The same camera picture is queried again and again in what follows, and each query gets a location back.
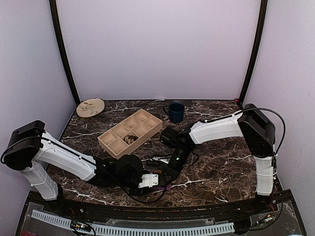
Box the brown argyle sock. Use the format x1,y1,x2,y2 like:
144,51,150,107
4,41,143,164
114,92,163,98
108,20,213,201
123,135,138,145

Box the purple striped sock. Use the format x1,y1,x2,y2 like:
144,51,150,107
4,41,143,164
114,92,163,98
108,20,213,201
159,184,171,191

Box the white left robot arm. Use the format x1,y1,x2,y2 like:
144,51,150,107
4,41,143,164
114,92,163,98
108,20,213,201
0,120,166,201

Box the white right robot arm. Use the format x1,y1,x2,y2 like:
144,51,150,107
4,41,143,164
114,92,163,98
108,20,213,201
159,103,283,196

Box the wooden compartment tray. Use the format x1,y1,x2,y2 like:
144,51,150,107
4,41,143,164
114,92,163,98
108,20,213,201
97,109,163,159

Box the dark blue mug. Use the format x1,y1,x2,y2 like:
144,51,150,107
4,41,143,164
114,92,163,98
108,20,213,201
163,102,185,123

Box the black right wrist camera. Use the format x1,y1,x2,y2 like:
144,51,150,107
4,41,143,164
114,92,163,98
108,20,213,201
159,127,178,148

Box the white slotted cable duct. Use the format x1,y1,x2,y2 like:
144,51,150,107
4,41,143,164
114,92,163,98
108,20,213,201
31,210,235,236

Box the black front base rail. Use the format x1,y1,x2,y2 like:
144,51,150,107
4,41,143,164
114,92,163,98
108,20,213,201
27,190,293,223

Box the right black frame post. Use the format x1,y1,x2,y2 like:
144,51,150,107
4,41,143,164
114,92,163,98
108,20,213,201
237,0,268,108

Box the black frame post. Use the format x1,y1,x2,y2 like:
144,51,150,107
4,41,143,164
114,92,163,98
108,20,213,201
237,0,268,108
49,0,81,105

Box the left black frame post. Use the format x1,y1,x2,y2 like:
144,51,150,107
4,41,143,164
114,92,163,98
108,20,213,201
49,0,81,105

